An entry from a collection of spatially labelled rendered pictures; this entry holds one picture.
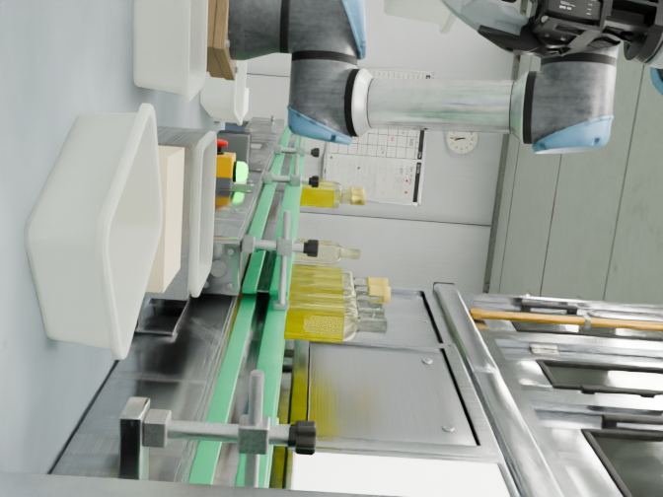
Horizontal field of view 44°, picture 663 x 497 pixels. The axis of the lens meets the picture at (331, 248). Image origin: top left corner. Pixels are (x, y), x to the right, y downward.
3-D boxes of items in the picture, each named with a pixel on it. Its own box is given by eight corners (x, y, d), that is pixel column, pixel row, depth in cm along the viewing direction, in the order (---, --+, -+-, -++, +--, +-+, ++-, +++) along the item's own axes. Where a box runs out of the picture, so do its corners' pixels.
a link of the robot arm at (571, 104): (304, 63, 150) (618, 67, 133) (298, 144, 150) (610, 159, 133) (279, 49, 138) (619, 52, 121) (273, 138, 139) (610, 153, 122)
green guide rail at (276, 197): (243, 251, 137) (290, 254, 137) (243, 246, 137) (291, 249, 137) (285, 127, 306) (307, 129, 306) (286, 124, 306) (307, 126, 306)
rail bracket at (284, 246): (238, 308, 135) (313, 314, 135) (243, 209, 130) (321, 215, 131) (240, 302, 138) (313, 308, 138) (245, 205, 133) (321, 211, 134)
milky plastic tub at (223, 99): (197, 23, 166) (240, 27, 167) (210, 49, 189) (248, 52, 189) (191, 108, 166) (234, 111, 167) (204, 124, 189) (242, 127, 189)
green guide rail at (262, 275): (241, 293, 139) (287, 297, 139) (241, 288, 139) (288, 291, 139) (284, 147, 308) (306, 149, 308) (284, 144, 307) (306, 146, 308)
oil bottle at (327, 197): (272, 204, 247) (364, 211, 248) (273, 185, 246) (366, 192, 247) (273, 200, 253) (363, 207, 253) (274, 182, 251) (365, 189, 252)
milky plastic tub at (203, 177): (134, 299, 114) (196, 303, 115) (136, 139, 109) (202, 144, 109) (158, 263, 131) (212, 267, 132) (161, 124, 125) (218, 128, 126)
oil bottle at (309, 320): (236, 336, 142) (358, 344, 143) (238, 306, 140) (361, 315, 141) (239, 324, 147) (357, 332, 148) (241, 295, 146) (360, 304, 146)
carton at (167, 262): (99, 288, 96) (163, 292, 96) (101, 153, 93) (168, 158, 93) (122, 263, 108) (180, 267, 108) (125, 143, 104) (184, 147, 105)
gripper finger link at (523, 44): (485, -6, 80) (571, 11, 81) (481, 1, 82) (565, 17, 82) (478, 40, 80) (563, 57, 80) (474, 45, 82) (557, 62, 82)
